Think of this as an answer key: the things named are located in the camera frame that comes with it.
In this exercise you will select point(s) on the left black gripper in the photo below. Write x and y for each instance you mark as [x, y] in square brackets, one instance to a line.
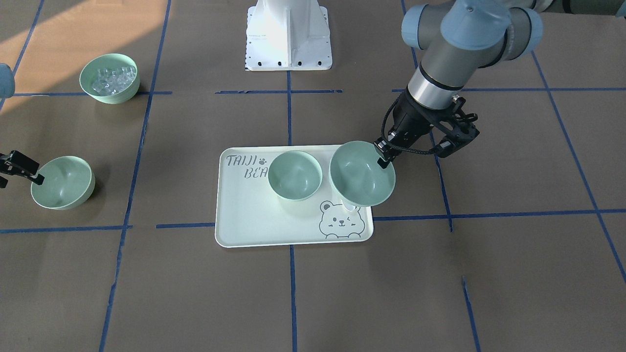
[412, 119]

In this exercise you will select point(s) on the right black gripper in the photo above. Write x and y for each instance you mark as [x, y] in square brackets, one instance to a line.
[18, 162]

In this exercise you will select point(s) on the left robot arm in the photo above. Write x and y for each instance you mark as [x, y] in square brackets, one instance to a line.
[458, 37]

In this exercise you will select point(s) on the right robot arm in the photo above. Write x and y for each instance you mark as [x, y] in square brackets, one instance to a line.
[7, 87]

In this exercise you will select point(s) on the white plastic spoon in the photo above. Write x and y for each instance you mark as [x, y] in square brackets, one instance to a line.
[349, 207]

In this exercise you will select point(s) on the green bowl on tray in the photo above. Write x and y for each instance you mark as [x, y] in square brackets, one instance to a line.
[295, 175]

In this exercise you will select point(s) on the green bowl with ice cubes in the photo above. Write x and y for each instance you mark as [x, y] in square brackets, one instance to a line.
[110, 78]

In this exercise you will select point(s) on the pale green bear tray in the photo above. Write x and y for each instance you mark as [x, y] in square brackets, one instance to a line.
[249, 213]

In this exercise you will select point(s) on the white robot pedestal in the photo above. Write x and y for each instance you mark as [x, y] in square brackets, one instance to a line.
[288, 35]

